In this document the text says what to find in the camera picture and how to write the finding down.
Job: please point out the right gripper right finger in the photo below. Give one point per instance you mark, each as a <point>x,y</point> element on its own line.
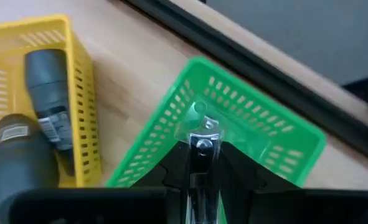
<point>249,171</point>

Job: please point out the green plastic slotted basket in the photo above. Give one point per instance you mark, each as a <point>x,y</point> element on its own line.
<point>258,137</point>

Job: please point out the silver nail clipper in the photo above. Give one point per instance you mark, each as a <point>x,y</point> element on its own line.
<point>202,161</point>

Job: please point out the yellow plastic slotted basket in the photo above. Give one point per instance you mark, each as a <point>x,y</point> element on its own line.
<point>3,62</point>

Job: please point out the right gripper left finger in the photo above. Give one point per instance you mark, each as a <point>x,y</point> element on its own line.
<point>171,171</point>

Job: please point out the black aluminium table frame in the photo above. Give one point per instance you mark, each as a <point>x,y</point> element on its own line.
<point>264,74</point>

